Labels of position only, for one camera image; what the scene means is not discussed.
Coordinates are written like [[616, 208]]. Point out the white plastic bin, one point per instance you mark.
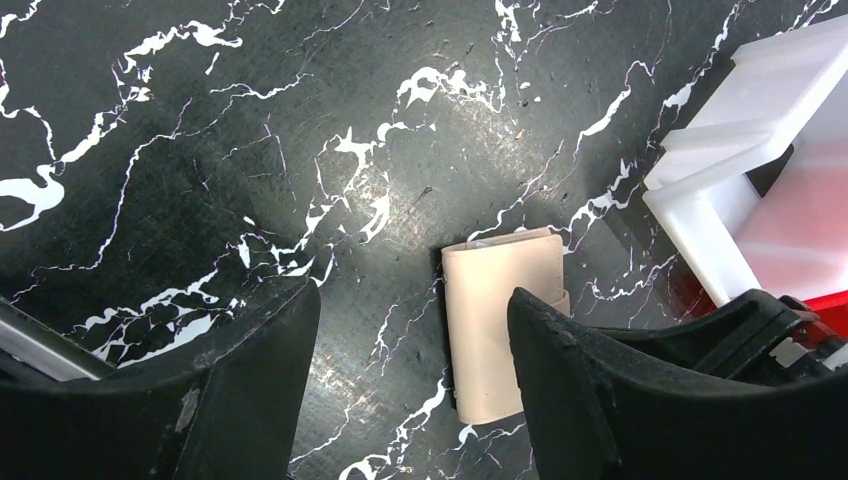
[[753, 191]]

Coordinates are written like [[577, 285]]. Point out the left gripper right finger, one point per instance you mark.
[[756, 389]]

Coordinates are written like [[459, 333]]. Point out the red plastic bin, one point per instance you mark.
[[825, 311]]

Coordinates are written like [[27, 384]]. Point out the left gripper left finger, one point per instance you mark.
[[225, 405]]

